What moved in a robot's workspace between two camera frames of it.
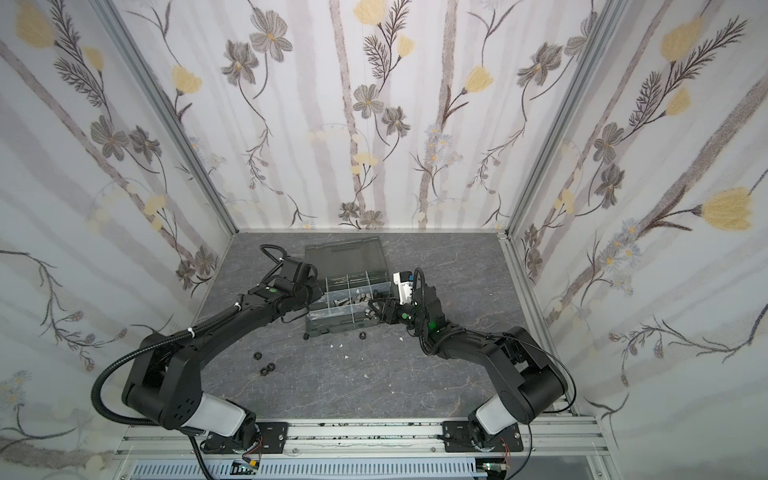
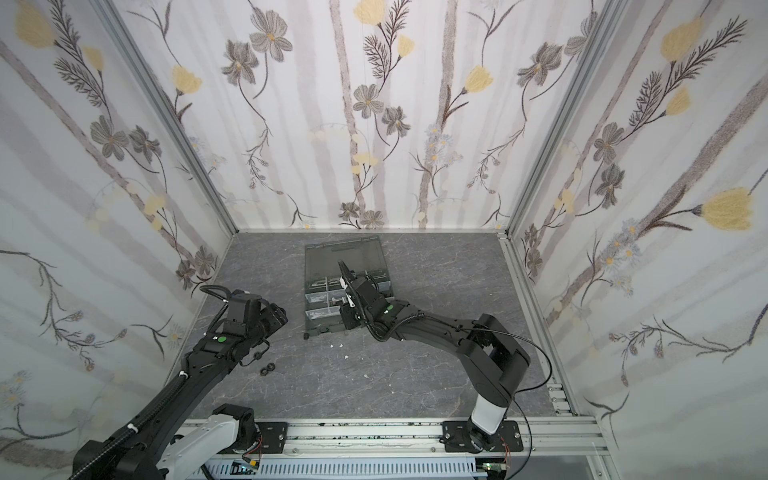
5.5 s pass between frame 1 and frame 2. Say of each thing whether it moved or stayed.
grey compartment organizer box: stayed
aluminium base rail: stayed
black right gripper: moved
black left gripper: moved
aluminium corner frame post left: stayed
